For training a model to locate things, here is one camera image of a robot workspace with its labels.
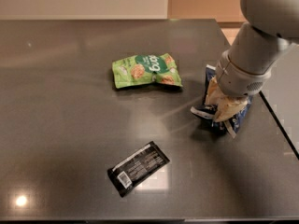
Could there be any black snack bar wrapper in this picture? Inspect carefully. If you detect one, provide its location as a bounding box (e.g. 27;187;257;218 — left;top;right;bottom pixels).
107;141;170;197

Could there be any blue Kettle chip bag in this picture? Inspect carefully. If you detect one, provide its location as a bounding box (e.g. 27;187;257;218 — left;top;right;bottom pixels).
191;64;252;138

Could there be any green rice chip bag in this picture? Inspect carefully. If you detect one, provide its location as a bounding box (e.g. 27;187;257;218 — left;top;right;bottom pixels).
112;53;182;89

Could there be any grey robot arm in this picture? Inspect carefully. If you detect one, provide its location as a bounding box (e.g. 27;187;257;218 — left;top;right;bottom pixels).
205;0;299;122

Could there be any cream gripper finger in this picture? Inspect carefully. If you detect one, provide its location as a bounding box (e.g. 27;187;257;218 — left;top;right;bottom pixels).
205;77;228;105
213;96;248;122

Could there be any grey side table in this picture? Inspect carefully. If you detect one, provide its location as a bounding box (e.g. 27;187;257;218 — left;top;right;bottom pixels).
262;45;299;156

